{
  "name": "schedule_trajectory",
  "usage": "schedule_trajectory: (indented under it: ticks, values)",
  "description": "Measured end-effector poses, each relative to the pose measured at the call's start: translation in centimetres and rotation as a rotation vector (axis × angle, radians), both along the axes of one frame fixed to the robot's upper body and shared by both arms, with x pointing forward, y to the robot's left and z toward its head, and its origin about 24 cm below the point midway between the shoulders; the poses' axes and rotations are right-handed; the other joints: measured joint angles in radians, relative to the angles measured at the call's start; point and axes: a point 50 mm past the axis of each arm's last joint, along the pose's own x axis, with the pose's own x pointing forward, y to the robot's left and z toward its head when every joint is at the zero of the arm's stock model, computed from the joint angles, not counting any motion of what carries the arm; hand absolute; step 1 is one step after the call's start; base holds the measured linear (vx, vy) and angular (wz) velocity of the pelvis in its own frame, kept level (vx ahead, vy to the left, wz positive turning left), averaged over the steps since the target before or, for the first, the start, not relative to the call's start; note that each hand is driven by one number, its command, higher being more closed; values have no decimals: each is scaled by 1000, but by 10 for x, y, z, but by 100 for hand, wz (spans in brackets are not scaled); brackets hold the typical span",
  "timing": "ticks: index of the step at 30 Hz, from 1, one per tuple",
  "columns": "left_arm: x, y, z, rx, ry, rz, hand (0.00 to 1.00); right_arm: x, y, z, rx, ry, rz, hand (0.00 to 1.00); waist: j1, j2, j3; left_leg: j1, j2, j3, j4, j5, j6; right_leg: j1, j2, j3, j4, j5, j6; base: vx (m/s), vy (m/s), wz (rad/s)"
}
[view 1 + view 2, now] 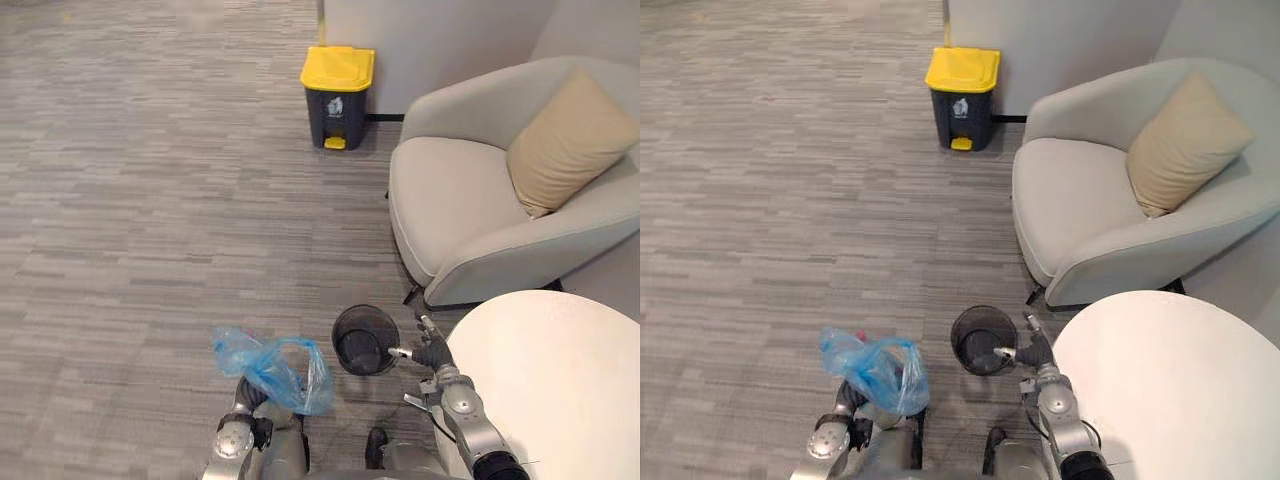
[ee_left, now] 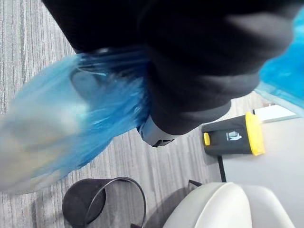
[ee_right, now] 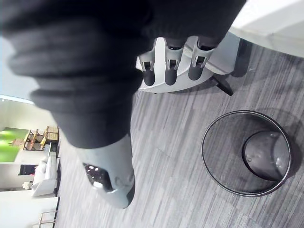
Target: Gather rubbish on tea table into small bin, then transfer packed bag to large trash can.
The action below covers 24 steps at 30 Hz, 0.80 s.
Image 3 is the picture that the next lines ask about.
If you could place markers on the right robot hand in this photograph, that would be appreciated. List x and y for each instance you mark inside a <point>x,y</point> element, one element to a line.
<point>78,71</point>

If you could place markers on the black mesh waste bin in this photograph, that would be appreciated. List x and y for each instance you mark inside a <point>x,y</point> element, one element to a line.
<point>225,152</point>

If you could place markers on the white tea table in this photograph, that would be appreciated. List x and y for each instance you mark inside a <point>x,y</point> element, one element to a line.
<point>270,23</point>

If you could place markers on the light grey sofa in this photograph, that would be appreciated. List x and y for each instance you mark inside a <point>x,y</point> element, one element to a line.
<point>46,175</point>

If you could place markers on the wooden shelf with yellow frame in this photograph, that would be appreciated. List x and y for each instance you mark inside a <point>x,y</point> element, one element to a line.
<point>40,137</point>

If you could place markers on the metal frame side table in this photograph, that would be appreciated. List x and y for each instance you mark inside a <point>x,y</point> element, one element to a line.
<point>47,217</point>

